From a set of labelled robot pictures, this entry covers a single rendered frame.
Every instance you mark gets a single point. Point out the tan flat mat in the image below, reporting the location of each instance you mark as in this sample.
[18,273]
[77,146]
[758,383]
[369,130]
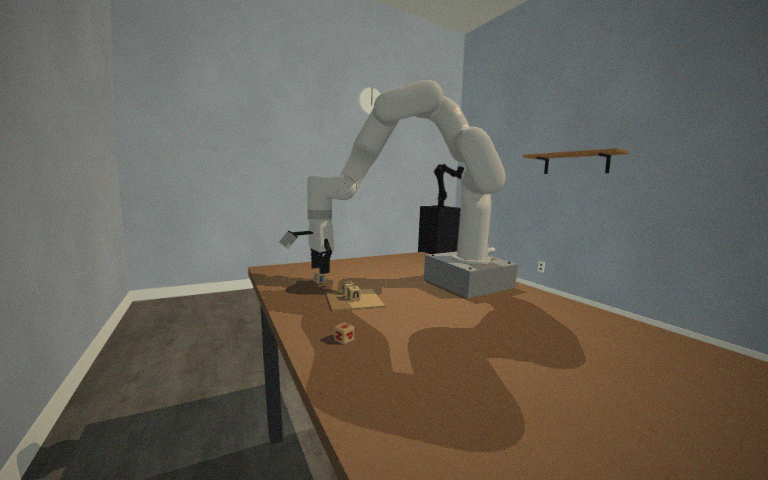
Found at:
[339,301]

